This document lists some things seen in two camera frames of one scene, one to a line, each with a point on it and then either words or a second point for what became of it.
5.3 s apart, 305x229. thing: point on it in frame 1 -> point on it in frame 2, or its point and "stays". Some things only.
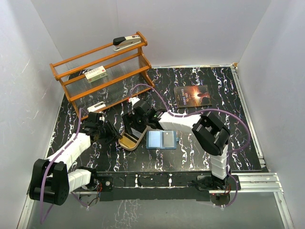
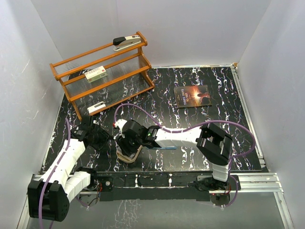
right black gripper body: x=139 y=122 -> x=129 y=145
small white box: x=100 y=105 stays
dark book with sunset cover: x=190 y=96 stays
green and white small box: x=96 y=74 stays
